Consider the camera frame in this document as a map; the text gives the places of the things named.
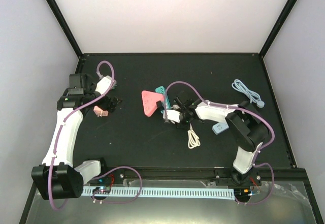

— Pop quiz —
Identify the pink square socket adapter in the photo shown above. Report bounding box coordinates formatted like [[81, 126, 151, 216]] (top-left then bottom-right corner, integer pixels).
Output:
[[93, 106, 109, 117]]

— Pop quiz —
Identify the light blue power strip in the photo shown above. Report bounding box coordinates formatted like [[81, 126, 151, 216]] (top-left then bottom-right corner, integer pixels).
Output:
[[212, 122, 229, 135]]

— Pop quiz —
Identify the teal power strip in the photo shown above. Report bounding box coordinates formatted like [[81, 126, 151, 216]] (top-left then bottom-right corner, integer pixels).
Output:
[[155, 85, 170, 115]]

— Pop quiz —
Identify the pink triangular power strip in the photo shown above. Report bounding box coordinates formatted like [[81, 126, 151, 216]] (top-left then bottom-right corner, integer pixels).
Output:
[[141, 90, 164, 117]]

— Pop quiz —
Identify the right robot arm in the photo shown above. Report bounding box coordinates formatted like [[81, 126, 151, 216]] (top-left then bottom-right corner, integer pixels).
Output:
[[165, 97, 275, 185]]

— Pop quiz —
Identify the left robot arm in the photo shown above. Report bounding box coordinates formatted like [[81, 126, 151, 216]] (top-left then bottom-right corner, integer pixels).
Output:
[[31, 74, 121, 200]]

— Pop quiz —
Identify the left circuit board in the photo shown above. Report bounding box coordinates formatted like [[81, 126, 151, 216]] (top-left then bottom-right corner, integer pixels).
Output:
[[92, 186, 111, 195]]

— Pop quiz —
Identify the circuit board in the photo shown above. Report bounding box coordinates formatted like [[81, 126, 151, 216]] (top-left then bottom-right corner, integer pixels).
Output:
[[234, 188, 261, 197], [92, 186, 111, 195]]

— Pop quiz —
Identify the right circuit board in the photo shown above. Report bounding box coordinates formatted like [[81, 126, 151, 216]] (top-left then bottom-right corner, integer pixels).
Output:
[[234, 188, 261, 197]]

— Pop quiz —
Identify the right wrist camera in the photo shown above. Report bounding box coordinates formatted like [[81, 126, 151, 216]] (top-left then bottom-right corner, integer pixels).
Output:
[[163, 109, 181, 123]]

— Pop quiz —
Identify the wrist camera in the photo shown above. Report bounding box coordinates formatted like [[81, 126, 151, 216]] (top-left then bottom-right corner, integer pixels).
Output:
[[95, 76, 117, 95], [163, 109, 181, 123]]

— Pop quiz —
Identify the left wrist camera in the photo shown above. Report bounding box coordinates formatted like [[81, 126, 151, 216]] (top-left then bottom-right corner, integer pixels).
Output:
[[95, 76, 117, 95]]

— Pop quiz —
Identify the white power strip cable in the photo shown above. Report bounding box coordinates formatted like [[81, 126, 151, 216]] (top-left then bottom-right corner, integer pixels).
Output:
[[187, 123, 201, 149]]

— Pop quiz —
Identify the light blue coiled cable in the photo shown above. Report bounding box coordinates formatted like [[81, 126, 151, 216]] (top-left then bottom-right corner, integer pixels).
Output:
[[231, 79, 265, 108]]

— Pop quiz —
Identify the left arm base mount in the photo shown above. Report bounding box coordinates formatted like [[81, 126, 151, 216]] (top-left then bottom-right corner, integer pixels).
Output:
[[88, 167, 125, 186]]

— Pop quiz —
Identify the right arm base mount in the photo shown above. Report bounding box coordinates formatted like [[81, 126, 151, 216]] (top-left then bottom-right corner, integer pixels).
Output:
[[214, 168, 262, 187]]

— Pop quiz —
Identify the white slotted cable duct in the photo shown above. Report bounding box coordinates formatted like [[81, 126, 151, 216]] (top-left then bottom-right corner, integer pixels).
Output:
[[81, 186, 235, 200]]

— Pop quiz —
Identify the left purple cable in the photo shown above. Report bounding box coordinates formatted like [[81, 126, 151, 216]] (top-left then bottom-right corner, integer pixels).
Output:
[[48, 60, 142, 211]]

